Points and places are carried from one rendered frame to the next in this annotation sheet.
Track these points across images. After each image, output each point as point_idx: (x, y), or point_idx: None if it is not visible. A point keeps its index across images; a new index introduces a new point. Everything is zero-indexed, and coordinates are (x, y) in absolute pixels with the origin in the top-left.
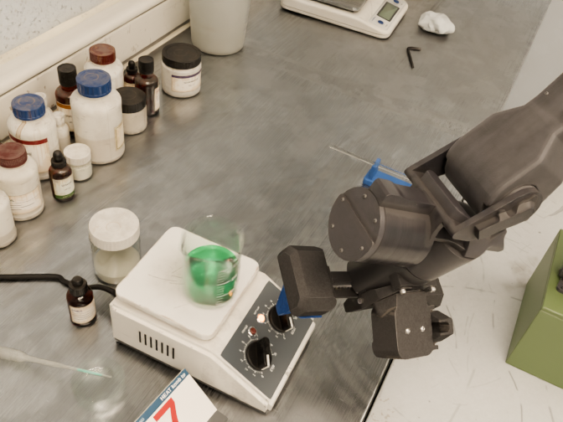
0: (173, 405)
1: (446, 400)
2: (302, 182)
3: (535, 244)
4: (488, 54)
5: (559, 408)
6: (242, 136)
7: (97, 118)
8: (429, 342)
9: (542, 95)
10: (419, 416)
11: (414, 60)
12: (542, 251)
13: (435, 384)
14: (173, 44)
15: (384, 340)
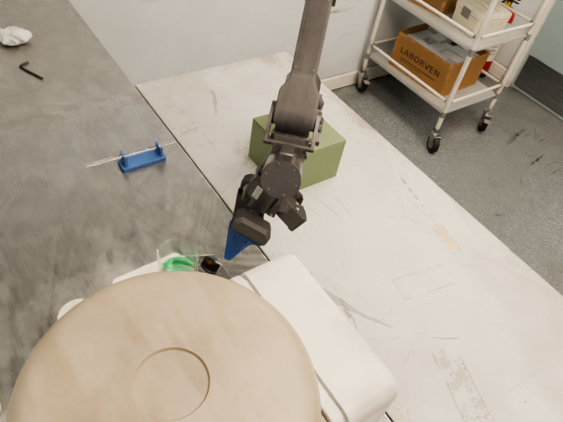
0: None
1: (287, 232)
2: (95, 200)
3: (228, 134)
4: (68, 38)
5: (316, 194)
6: (19, 207)
7: None
8: (301, 206)
9: (294, 68)
10: (288, 247)
11: (35, 73)
12: (235, 135)
13: (276, 230)
14: None
15: (293, 221)
